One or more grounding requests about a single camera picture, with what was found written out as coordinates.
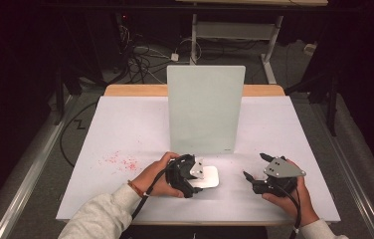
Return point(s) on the black metal stand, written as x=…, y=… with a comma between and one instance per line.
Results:
x=332, y=109
x=59, y=99

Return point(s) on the white power adapter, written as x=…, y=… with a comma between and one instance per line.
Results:
x=174, y=57

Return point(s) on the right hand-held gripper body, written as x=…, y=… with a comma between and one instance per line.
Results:
x=279, y=169

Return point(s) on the white table cover sheet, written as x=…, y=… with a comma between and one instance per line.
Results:
x=125, y=126

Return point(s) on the wooden table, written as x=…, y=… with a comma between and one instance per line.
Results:
x=135, y=90

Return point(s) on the person's left hand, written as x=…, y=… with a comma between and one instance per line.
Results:
x=153, y=177

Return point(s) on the small standing whiteboard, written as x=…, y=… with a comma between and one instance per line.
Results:
x=208, y=113

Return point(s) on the white whiteboard eraser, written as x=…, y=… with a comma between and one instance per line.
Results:
x=210, y=177

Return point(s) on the small white box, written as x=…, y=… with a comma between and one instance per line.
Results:
x=309, y=49

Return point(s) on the white metal desk frame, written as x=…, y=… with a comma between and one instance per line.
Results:
x=234, y=30

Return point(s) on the aluminium floor rail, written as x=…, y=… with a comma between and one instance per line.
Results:
x=350, y=186
x=32, y=172

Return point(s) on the person's right hand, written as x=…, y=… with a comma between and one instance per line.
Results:
x=291, y=205

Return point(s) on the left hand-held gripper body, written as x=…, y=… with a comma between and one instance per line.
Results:
x=180, y=176

